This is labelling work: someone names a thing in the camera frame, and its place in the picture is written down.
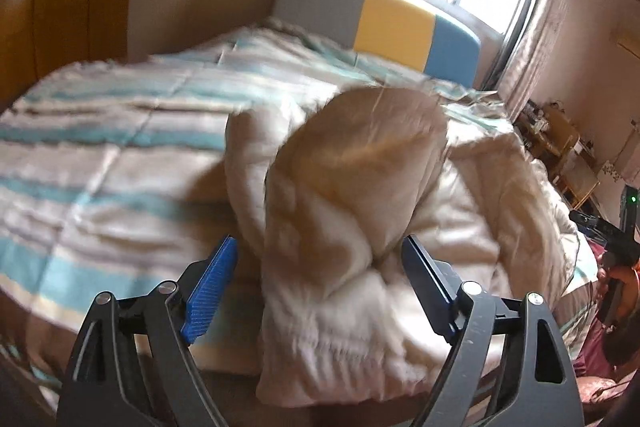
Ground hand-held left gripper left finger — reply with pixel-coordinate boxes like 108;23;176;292
57;234;240;427

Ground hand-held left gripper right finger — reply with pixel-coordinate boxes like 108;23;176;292
401;234;586;427

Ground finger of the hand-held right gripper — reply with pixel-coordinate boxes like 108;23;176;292
569;211;613;240

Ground beige quilted puffer jacket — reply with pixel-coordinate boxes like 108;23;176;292
222;86;598;408

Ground cluttered wooden shelf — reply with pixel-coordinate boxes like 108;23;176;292
515;102;601;208

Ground striped bedspread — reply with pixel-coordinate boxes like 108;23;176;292
0;19;596;408

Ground beige patterned curtain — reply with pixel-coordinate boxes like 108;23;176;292
492;0;576;108

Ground grey yellow blue headboard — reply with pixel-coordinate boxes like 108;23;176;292
270;0;483;90

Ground wooden wardrobe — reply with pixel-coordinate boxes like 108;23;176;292
0;0;151;108

